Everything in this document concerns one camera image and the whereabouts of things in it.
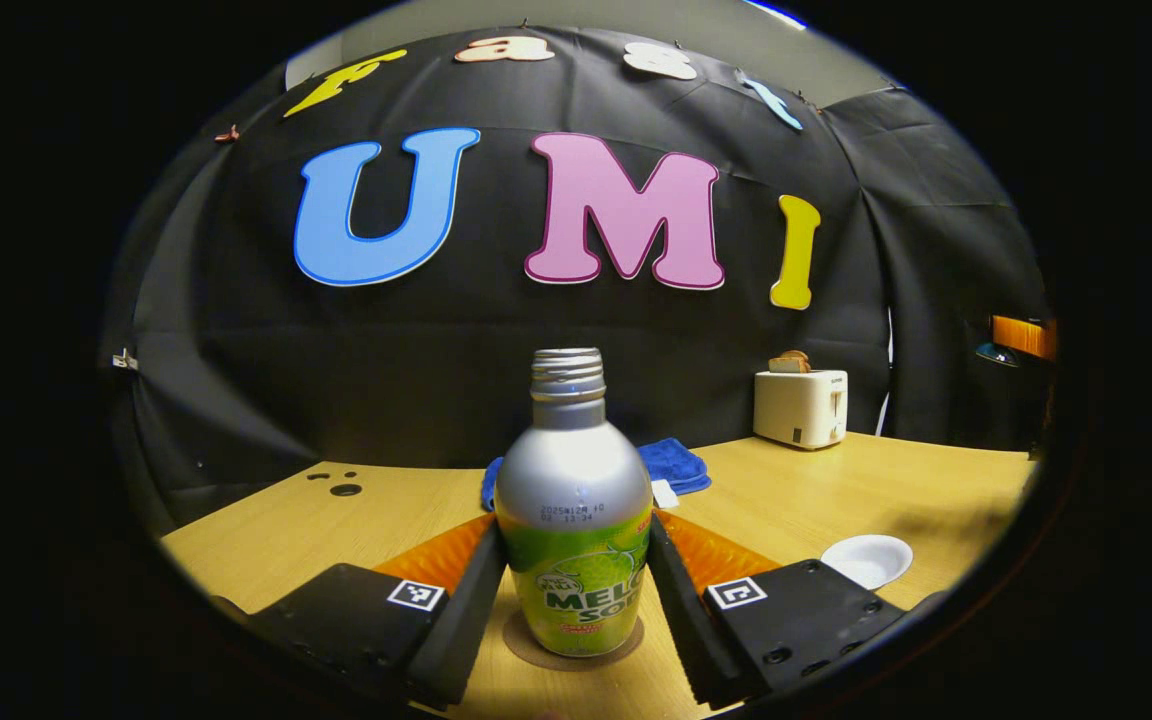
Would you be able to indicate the silver green label water bottle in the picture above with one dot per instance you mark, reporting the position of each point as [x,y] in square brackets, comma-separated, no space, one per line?
[571,470]

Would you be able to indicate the brown bread slice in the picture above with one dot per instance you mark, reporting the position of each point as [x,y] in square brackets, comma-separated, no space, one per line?
[798,355]
[786,366]

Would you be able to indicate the black backdrop cloth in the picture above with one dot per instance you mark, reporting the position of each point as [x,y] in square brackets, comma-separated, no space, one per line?
[386,380]

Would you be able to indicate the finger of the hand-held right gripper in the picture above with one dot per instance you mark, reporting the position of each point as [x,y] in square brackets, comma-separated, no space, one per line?
[1026,338]

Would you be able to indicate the teal teacup lid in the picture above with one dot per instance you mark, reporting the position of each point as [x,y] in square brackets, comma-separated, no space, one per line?
[996,355]

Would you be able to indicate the brown round coaster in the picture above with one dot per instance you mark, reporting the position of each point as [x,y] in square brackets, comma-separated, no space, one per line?
[521,645]

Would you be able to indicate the white teacup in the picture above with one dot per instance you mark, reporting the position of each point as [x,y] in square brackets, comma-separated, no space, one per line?
[866,560]

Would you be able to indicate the cream toaster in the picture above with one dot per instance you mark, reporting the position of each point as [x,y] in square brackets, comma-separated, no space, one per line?
[798,408]

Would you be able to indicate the pink clip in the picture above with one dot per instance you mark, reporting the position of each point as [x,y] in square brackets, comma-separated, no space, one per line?
[228,134]

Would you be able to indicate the blue cloth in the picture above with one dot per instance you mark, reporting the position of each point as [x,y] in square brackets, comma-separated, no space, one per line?
[676,465]

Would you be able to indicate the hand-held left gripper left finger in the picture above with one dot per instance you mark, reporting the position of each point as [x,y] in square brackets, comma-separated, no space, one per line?
[466,620]

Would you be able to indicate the silver clip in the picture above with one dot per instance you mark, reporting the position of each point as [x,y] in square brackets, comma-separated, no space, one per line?
[125,360]

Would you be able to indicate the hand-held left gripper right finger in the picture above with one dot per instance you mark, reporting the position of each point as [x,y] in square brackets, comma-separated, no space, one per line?
[686,620]

